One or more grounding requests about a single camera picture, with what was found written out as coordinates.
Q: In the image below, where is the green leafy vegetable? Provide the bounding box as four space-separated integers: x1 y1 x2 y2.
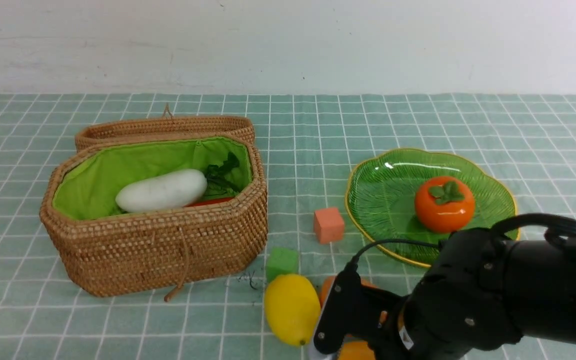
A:
203 152 242 198

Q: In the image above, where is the woven wicker basket green lining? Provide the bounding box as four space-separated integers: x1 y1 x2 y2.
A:
39 132 268 301

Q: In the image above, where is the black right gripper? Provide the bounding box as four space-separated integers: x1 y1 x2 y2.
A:
363 287 521 360

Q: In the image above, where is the green foam cube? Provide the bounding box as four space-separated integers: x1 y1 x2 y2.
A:
265 247 300 283

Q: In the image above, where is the green glass plate gold rim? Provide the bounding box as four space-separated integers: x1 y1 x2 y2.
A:
345 148 518 268

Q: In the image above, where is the orange foam cube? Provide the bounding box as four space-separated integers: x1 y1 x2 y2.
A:
313 207 345 245

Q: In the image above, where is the brown potato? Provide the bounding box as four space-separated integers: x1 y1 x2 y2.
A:
318 275 388 327

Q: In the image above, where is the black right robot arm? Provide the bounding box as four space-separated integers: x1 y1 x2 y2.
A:
369 228 576 360

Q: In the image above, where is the yellow lemon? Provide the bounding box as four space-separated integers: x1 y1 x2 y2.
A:
263 274 322 347

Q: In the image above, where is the orange yellow mango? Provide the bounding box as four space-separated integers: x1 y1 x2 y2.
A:
337 341 376 360

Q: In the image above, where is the orange persimmon with green leaves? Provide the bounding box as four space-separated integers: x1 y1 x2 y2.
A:
414 175 476 234

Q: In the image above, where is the woven wicker basket lid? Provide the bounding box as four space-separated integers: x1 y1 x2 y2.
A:
74 104 256 152

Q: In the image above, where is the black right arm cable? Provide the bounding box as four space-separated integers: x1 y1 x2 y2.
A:
350 213 576 273

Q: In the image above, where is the white radish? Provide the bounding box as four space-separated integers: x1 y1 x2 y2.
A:
115 168 208 214

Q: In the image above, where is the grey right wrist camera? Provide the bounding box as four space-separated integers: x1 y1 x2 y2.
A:
307 268 362 360

